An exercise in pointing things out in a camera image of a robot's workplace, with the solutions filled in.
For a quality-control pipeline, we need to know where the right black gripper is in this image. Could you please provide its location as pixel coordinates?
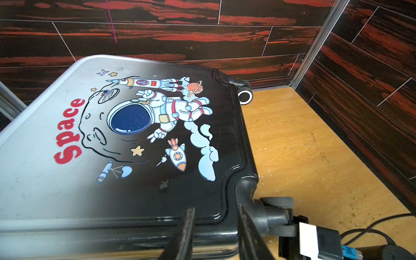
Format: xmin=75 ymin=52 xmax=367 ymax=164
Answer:
xmin=278 ymin=215 xmax=309 ymax=260

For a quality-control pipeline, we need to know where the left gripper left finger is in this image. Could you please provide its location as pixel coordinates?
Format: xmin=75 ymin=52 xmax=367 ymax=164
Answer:
xmin=158 ymin=208 xmax=195 ymax=260

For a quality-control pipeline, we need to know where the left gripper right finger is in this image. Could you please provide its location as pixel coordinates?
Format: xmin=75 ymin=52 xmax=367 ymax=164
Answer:
xmin=237 ymin=205 xmax=275 ymax=260

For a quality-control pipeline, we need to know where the black white space suitcase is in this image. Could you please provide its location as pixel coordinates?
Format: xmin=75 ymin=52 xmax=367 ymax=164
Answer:
xmin=1 ymin=55 xmax=291 ymax=260

